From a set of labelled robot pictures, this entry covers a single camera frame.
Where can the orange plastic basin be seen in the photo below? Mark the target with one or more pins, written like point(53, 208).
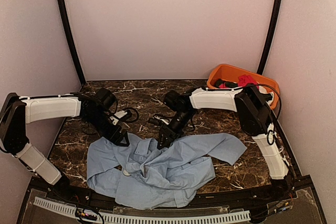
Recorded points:
point(232, 74)

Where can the white slotted cable duct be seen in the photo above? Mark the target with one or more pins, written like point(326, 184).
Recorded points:
point(129, 215)

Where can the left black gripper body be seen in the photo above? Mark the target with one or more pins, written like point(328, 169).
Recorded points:
point(109, 134)

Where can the round white brooch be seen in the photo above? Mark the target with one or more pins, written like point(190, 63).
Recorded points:
point(126, 173)

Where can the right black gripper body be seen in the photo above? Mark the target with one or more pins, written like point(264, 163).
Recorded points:
point(175, 130)

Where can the red and white clothes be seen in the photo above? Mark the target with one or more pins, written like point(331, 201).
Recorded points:
point(243, 81)

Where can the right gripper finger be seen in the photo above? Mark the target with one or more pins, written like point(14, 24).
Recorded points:
point(161, 141)
point(169, 141)

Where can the left black frame post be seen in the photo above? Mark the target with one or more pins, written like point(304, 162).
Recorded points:
point(70, 41)

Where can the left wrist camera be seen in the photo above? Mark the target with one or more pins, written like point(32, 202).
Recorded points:
point(127, 115)

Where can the black front rail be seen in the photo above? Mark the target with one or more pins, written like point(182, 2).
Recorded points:
point(127, 192)

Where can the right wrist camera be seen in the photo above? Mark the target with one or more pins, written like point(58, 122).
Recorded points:
point(159, 120)

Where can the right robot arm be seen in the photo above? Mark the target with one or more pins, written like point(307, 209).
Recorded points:
point(256, 119)

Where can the black frame post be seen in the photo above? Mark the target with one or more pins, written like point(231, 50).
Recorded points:
point(269, 36)
point(70, 41)

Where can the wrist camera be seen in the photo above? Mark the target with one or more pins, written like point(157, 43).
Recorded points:
point(127, 115)
point(159, 120)

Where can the light blue button shirt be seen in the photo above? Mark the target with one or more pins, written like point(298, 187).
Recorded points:
point(185, 164)

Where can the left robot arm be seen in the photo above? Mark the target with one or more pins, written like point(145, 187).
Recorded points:
point(18, 111)

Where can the right black frame post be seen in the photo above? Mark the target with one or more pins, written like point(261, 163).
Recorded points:
point(269, 36)

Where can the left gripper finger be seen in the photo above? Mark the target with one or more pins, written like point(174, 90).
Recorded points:
point(125, 135)
point(123, 143)

